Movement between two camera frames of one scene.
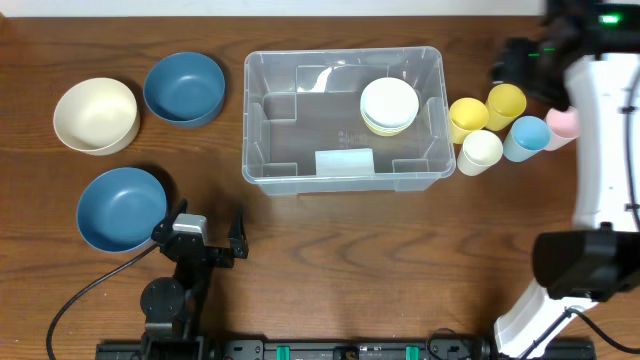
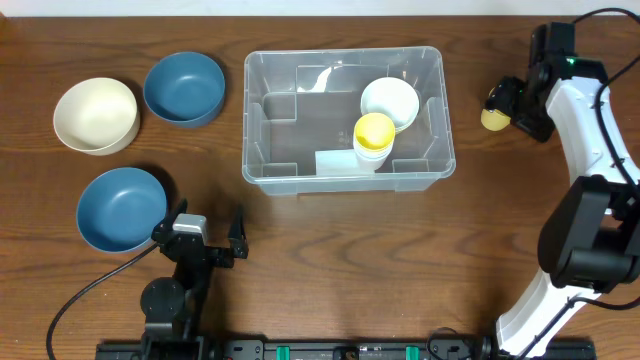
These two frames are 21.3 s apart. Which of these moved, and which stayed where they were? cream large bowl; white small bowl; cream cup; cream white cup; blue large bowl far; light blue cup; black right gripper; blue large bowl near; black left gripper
Moved: black right gripper; cream cup; cream white cup; light blue cup
Stayed: blue large bowl near; white small bowl; black left gripper; cream large bowl; blue large bowl far
